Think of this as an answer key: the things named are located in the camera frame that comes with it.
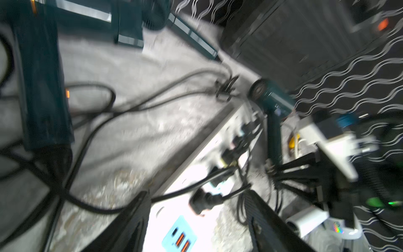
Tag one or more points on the black plastic tool case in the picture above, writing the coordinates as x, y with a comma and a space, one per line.
295, 42

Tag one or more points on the yellow handled screwdriver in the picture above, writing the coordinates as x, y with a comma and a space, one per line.
292, 141

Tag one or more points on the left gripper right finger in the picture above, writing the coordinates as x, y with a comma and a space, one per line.
269, 233

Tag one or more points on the green dryer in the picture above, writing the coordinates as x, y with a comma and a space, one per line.
157, 15
276, 105
35, 26

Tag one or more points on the black cord pink dryer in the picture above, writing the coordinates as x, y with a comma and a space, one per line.
202, 200

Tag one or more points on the white dryer front right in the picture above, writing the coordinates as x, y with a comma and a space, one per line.
307, 220

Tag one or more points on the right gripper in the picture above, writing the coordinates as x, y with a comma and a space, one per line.
318, 181

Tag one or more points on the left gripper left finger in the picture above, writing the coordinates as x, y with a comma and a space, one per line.
127, 232

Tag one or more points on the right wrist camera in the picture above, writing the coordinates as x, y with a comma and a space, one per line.
340, 148

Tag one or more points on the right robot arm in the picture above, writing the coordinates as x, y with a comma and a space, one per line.
380, 183

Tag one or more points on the white multicolour power strip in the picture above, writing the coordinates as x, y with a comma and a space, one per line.
189, 196

